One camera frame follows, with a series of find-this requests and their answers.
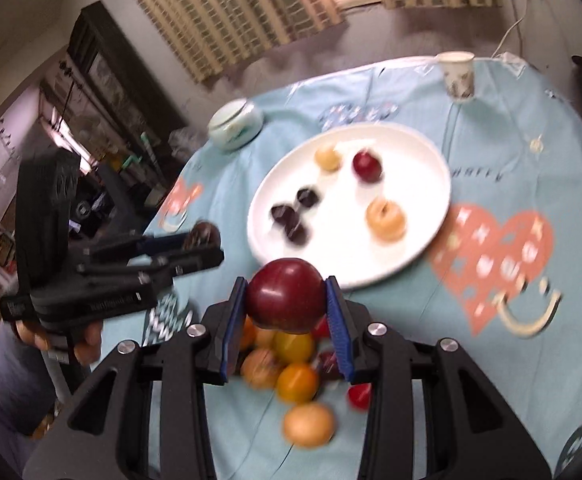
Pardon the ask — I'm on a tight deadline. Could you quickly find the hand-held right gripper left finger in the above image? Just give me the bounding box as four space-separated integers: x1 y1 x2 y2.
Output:
24 276 249 480

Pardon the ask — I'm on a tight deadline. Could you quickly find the printed paper cup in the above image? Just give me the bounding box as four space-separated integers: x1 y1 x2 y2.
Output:
436 51 476 103

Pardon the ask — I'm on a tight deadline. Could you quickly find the tan fruit with hole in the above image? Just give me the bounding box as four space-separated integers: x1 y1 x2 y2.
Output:
366 199 408 242

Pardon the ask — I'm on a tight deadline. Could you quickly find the person's left forearm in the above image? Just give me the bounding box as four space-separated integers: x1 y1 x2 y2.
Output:
0 320 79 441

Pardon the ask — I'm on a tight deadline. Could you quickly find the pale yellow fruit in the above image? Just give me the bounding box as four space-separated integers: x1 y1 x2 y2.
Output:
315 144 344 172

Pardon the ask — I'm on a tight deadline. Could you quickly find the white power cable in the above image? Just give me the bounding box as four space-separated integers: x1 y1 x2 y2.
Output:
491 0 530 61

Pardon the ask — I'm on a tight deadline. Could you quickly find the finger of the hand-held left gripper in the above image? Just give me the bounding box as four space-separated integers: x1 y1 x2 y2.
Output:
82 230 194 261
78 246 225 288

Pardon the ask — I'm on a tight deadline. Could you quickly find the tan round fruit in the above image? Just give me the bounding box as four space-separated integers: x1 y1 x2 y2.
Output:
283 403 337 448

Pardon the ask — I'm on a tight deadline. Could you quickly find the clear plastic bag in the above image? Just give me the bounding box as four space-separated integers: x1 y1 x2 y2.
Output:
170 127 207 153

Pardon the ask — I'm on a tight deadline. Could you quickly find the red cherry tomato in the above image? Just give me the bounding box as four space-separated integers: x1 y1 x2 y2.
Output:
347 382 373 410

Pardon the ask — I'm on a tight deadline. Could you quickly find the blue printed tablecloth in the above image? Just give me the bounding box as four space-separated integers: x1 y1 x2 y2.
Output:
141 55 582 480

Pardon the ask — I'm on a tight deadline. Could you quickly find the dark red tomato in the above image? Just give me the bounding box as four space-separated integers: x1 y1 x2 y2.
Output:
246 258 327 335

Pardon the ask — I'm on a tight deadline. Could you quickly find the white plate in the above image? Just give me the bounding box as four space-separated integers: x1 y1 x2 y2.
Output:
247 124 452 291

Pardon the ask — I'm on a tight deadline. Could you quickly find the beige striped fruit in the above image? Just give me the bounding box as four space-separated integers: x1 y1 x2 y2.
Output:
241 348 283 391

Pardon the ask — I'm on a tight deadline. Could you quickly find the brown textured fruit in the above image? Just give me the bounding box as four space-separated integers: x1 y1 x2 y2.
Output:
185 221 221 250

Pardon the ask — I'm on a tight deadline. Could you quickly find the pale green lidded ceramic jar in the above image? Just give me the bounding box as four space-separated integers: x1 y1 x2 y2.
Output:
207 100 264 152

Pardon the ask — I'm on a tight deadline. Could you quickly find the dark wooden cabinet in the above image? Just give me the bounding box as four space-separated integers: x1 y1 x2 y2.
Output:
65 1 188 141

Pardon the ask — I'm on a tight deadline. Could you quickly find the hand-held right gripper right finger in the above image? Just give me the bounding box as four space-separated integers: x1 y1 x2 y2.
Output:
323 275 554 480

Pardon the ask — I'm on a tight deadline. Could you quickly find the orange yellow tomato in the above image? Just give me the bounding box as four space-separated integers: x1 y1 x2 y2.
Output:
276 362 320 405

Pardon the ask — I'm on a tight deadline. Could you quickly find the person's left hand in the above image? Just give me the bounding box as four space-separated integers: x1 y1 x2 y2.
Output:
14 319 104 367

